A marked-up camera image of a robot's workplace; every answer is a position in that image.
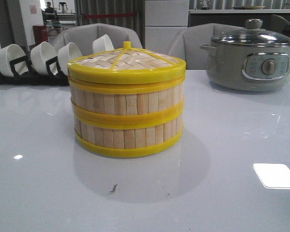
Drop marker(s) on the grey-green electric cooking pot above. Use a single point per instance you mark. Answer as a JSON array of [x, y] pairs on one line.
[[248, 68]]

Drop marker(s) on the bamboo steamer basket yellow rims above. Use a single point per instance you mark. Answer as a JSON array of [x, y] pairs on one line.
[[128, 143]]

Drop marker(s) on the white cabinet in background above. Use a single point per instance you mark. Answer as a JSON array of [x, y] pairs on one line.
[[163, 20]]

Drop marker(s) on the grey upholstered chair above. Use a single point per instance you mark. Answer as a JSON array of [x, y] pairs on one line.
[[186, 44], [84, 36]]

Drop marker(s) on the white ceramic bowl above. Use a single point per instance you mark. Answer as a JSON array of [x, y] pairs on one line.
[[40, 54], [102, 44], [67, 53], [7, 54]]

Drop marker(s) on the grey upholstered chair right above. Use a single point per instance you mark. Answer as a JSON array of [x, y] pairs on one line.
[[186, 44]]

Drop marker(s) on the white ceramic bowl right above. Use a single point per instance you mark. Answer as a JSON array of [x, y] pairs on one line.
[[102, 44]]

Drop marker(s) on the black dish rack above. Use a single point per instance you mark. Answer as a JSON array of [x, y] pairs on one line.
[[54, 76]]

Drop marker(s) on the glass pot lid grey knob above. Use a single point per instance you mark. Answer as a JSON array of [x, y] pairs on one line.
[[252, 35]]

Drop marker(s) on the yellow woven bamboo steamer lid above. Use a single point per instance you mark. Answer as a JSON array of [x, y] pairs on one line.
[[127, 65]]

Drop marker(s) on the red bin in background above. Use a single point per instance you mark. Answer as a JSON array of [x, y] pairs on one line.
[[40, 34]]

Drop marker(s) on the white ceramic bowl far left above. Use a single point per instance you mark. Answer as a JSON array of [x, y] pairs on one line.
[[7, 54]]

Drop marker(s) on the person in background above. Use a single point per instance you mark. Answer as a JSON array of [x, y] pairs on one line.
[[49, 13]]

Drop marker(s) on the grey upholstered chair left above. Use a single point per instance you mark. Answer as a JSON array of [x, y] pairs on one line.
[[84, 36]]

